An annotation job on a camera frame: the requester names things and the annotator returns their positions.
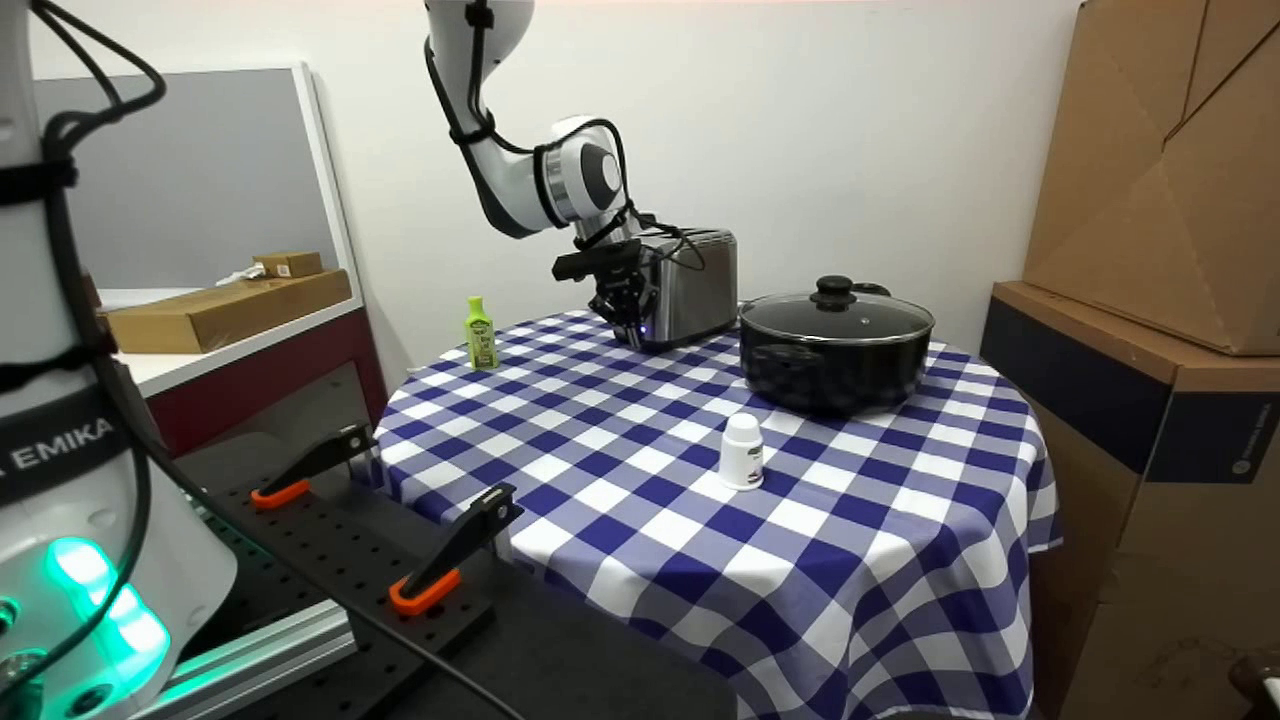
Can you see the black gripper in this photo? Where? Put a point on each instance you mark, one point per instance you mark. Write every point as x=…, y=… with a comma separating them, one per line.
x=627, y=276

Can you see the silver toaster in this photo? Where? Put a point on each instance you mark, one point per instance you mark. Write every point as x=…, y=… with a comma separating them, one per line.
x=699, y=285

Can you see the green plastic bottle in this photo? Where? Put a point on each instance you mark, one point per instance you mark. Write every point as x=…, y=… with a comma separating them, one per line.
x=482, y=336

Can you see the white pill bottle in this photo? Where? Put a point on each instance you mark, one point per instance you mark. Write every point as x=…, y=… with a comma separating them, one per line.
x=743, y=454

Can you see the black cooking pot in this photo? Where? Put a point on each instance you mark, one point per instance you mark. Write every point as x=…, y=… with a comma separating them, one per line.
x=828, y=383

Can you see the glass pot lid black knob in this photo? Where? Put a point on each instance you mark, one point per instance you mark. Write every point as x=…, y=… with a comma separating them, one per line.
x=836, y=315

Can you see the blue white checked tablecloth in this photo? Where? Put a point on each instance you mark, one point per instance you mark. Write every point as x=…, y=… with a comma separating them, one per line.
x=746, y=563

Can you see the small cardboard piece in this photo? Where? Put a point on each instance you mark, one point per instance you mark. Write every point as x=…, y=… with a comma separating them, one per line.
x=282, y=265

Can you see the maroon shelf cabinet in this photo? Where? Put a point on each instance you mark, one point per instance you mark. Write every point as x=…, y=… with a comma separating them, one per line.
x=255, y=383

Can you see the flat cardboard box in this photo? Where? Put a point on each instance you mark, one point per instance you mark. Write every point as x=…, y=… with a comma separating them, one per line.
x=222, y=315

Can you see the grey partition board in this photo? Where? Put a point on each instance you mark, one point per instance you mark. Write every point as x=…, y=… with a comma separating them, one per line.
x=200, y=175

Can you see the plain large cardboard box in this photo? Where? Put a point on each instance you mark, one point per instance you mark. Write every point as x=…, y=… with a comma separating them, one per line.
x=1161, y=175

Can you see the cardboard box with dark band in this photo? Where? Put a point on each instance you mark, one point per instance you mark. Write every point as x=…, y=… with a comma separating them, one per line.
x=1147, y=535

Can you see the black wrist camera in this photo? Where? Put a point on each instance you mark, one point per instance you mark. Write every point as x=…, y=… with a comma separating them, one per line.
x=574, y=265

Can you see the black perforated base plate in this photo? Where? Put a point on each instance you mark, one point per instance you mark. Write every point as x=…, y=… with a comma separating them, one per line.
x=353, y=565

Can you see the aluminium profile rail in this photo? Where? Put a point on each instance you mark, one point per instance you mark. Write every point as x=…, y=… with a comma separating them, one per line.
x=255, y=662

